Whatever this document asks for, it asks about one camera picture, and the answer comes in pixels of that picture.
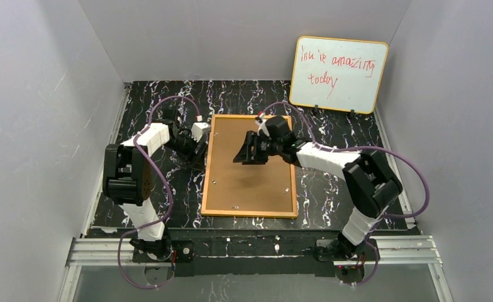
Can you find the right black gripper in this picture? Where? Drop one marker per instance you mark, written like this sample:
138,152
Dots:
255,146

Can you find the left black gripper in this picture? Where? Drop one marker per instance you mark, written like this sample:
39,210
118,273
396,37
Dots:
194,146

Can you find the brown backing board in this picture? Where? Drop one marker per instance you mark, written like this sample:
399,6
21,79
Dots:
250,166

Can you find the yellow wooden picture frame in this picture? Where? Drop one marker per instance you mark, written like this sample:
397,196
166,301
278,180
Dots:
207,175

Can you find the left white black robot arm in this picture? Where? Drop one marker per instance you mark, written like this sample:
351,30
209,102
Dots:
127,175

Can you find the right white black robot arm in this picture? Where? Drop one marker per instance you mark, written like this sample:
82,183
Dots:
372,184

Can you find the whiteboard with red writing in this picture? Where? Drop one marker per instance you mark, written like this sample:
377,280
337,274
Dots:
337,74

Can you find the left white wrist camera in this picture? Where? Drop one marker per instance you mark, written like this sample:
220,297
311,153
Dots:
199,129

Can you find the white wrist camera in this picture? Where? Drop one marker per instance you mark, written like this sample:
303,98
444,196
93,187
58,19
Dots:
262,127
199,129

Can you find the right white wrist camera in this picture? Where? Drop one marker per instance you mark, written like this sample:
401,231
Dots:
262,127

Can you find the aluminium rail with black bases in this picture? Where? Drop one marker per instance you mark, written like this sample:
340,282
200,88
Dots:
212,252

